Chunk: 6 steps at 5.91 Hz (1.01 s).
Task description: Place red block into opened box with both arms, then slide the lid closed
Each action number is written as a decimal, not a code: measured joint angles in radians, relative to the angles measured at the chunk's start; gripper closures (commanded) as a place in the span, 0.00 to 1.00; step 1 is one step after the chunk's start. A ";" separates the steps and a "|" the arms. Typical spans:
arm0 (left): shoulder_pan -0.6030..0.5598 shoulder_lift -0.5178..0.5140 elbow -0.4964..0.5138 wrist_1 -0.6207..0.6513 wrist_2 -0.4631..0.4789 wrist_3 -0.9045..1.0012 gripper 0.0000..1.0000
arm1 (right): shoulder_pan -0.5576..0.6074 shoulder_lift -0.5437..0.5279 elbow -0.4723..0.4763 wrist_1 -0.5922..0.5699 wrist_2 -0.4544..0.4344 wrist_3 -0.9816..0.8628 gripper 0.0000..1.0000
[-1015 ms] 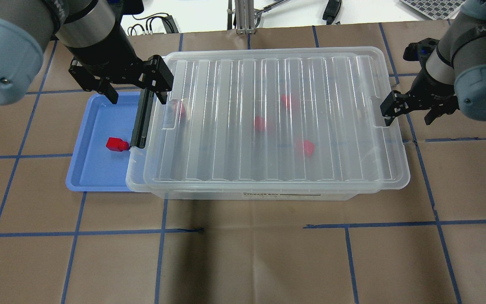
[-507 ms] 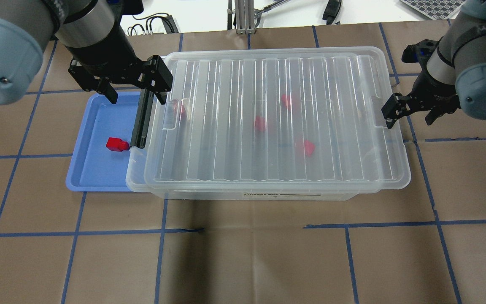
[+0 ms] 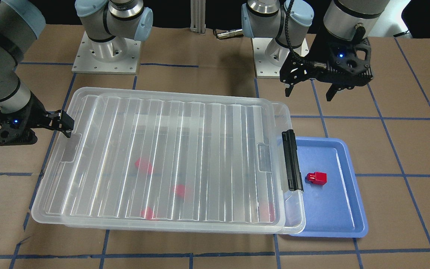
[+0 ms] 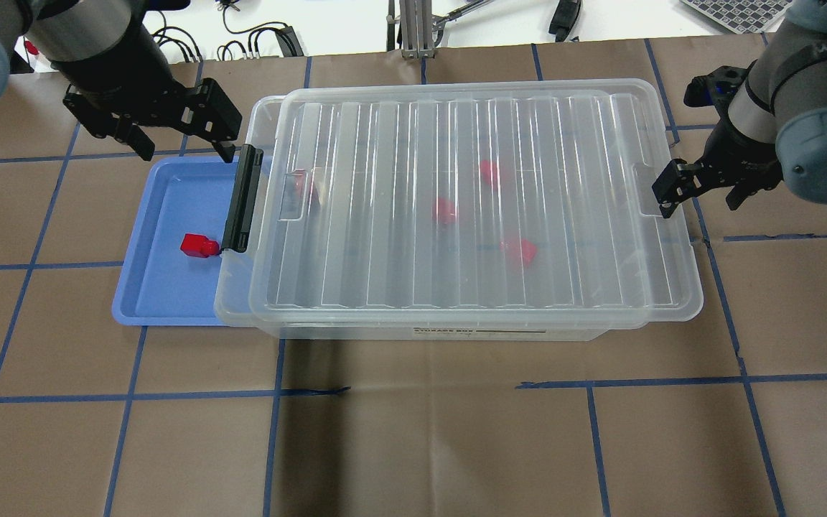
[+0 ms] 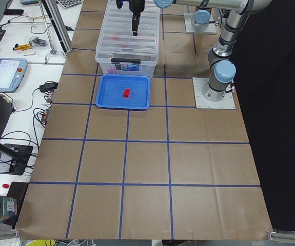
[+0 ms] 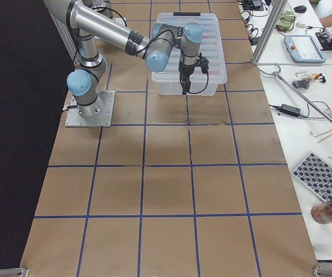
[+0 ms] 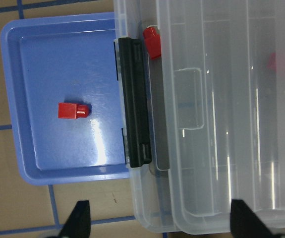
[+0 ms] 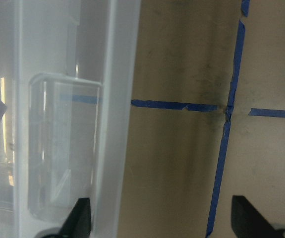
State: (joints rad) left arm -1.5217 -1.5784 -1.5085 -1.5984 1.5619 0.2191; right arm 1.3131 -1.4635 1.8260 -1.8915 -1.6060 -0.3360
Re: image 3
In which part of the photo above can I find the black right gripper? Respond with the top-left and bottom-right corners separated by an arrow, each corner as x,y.
0,93 -> 74,146

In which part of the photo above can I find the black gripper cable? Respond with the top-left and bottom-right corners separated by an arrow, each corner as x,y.
284,0 -> 327,69

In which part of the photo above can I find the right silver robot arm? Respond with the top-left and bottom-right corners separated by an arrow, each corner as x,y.
0,0 -> 153,146

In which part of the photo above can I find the aluminium frame post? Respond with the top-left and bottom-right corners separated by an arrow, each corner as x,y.
190,0 -> 206,35

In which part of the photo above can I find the red block in box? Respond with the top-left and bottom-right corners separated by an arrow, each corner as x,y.
134,157 -> 153,175
172,184 -> 193,200
140,207 -> 156,221

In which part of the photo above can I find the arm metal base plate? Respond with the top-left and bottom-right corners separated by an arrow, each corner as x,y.
72,33 -> 143,75
251,38 -> 289,79

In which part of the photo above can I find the clear plastic box lid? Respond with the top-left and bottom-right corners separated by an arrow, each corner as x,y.
31,87 -> 286,234

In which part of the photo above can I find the red block with stud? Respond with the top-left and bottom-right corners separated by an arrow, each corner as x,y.
305,171 -> 328,186

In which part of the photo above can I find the black box latch handle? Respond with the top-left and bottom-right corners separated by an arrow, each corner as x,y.
281,129 -> 304,191

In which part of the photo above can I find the blue plastic tray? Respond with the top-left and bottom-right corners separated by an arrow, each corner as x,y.
280,136 -> 368,238

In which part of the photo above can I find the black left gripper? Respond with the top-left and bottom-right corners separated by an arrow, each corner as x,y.
280,25 -> 374,102

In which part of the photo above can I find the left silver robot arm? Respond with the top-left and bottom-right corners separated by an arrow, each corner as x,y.
241,0 -> 389,102

